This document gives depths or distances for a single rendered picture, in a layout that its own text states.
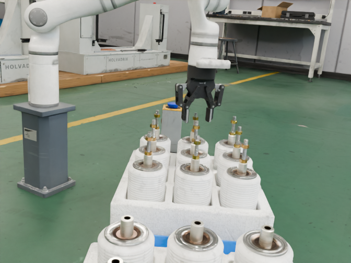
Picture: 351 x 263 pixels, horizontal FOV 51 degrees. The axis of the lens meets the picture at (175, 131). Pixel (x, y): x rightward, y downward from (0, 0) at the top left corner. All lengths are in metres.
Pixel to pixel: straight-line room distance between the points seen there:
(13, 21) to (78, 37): 0.61
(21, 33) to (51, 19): 2.05
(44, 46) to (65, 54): 2.44
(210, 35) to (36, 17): 0.56
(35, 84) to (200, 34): 0.59
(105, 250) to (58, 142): 0.74
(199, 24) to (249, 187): 0.41
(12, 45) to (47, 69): 1.98
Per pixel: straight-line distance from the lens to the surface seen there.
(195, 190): 0.90
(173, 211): 0.89
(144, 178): 0.90
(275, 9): 5.49
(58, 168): 1.35
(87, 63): 3.56
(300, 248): 1.18
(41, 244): 1.10
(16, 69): 3.07
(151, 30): 4.61
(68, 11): 1.23
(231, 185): 0.91
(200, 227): 0.63
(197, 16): 0.95
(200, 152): 1.05
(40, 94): 1.28
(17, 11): 3.26
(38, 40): 1.30
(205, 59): 0.94
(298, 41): 5.91
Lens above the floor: 0.60
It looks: 16 degrees down
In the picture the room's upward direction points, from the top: 4 degrees clockwise
